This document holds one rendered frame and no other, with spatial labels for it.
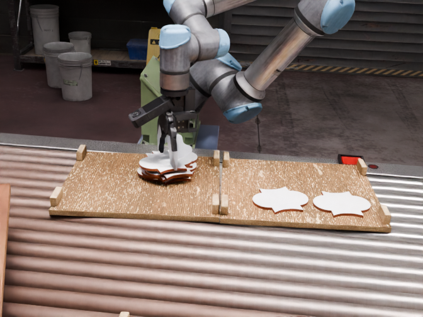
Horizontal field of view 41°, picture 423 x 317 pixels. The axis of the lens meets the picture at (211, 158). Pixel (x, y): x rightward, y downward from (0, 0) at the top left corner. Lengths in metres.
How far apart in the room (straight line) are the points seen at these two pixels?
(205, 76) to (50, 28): 4.26
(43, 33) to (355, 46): 3.23
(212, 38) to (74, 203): 0.53
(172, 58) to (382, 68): 5.09
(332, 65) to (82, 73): 2.72
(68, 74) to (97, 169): 3.43
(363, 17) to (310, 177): 4.70
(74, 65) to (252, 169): 3.49
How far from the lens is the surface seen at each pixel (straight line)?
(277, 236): 1.33
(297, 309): 1.13
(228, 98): 1.76
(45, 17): 5.95
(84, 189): 1.48
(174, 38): 1.37
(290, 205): 1.40
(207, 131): 2.02
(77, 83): 5.00
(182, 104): 1.45
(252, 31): 6.08
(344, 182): 1.58
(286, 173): 1.59
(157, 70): 1.95
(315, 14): 1.61
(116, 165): 1.60
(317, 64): 6.23
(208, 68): 1.82
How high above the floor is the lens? 1.62
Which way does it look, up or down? 24 degrees down
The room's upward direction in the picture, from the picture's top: 3 degrees clockwise
